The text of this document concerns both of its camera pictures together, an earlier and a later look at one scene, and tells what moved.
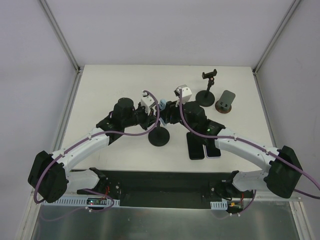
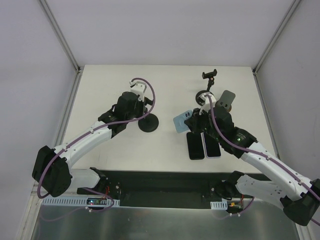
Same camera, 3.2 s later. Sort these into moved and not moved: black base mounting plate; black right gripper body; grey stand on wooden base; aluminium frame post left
Moved: black right gripper body
Not moved: aluminium frame post left; black base mounting plate; grey stand on wooden base
